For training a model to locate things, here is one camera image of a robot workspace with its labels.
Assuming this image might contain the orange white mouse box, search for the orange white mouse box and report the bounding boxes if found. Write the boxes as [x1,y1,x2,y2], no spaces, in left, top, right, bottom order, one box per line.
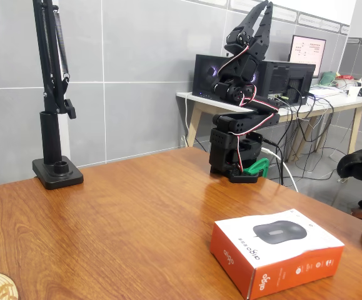
[209,208,345,300]

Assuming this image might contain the black computer case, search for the black computer case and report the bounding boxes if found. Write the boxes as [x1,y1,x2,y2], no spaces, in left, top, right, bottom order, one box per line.
[192,54,316,108]

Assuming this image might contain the computer monitor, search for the computer monitor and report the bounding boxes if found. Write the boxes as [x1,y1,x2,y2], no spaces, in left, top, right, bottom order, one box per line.
[288,34,327,79]

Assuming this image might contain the green bag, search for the green bag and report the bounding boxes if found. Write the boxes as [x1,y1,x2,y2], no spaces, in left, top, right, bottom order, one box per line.
[319,71,338,86]

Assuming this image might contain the white desk with wooden legs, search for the white desk with wooden legs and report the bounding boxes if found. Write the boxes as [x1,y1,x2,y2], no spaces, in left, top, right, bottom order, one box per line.
[176,89,362,162]

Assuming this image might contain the green table clamp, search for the green table clamp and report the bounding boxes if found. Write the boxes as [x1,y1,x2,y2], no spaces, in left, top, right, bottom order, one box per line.
[241,157,271,179]

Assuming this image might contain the black office chair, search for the black office chair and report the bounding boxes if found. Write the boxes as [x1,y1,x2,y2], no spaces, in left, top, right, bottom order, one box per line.
[336,134,362,223]

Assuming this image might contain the black boom clamp base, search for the black boom clamp base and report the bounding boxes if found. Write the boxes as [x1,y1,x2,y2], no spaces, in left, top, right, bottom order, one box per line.
[32,157,84,191]

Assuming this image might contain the red white servo cable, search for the red white servo cable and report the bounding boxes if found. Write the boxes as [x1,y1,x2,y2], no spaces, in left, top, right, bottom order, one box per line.
[213,43,281,172]

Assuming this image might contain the black power cable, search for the black power cable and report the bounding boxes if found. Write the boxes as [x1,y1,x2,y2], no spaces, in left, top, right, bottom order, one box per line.
[261,138,285,186]

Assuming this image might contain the white USB cable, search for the white USB cable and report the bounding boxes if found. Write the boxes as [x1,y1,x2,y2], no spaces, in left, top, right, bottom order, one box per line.
[260,147,299,193]

